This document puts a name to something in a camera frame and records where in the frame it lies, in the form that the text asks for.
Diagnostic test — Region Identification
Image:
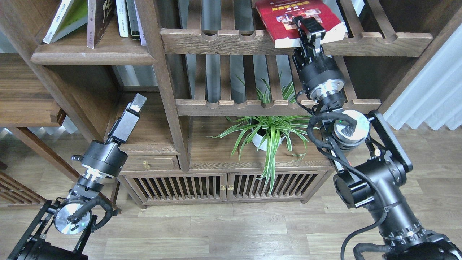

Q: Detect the green spider plant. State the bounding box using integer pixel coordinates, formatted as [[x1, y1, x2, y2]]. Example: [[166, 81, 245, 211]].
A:
[[211, 74, 322, 196]]

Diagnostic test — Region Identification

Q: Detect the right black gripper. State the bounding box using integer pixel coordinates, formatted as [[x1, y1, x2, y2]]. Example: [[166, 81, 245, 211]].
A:
[[292, 16, 345, 100]]

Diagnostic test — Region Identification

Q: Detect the dark maroon book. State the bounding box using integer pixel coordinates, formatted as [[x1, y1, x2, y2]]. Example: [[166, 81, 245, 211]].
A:
[[86, 0, 116, 49]]

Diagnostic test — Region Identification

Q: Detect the dark green upright book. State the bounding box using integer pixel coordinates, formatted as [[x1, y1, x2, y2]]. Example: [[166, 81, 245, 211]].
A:
[[126, 0, 140, 40]]

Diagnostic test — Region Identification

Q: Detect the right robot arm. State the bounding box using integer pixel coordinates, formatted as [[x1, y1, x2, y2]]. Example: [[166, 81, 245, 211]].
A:
[[293, 16, 461, 260]]

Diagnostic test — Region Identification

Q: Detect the yellow green book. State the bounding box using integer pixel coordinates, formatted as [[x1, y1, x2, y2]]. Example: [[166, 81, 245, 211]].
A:
[[43, 0, 88, 43]]

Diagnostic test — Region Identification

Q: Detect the wooden side table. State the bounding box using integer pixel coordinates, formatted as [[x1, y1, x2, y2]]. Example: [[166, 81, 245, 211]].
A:
[[0, 53, 121, 214]]

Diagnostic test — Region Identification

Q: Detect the white plant pot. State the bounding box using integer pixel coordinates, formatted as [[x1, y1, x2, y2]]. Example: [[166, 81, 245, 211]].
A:
[[252, 125, 285, 153]]

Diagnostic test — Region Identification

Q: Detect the red book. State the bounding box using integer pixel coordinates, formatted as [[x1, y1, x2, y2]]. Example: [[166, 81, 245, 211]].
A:
[[255, 0, 348, 49]]

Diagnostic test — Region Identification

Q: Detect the white curtain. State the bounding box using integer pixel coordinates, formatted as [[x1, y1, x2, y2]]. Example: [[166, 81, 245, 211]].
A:
[[384, 26, 462, 130]]

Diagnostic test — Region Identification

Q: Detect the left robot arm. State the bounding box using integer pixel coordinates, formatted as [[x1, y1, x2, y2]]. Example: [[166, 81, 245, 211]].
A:
[[8, 93, 147, 260]]

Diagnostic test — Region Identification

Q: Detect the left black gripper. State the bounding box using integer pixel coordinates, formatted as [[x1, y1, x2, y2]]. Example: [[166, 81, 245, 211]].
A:
[[71, 93, 147, 178]]

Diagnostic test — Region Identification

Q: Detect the brass drawer knob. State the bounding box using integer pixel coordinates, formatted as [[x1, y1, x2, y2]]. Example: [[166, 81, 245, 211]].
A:
[[143, 161, 151, 170]]

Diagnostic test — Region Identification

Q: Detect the wooden slatted chair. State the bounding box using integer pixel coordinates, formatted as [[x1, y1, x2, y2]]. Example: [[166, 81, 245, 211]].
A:
[[0, 161, 46, 208]]

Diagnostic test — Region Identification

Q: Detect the dark wooden bookshelf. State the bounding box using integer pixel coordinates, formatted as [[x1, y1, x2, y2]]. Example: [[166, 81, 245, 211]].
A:
[[1, 0, 461, 208]]

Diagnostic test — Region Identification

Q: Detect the thin white upright book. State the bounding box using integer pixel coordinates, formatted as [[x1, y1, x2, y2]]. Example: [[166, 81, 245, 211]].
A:
[[134, 4, 147, 46]]

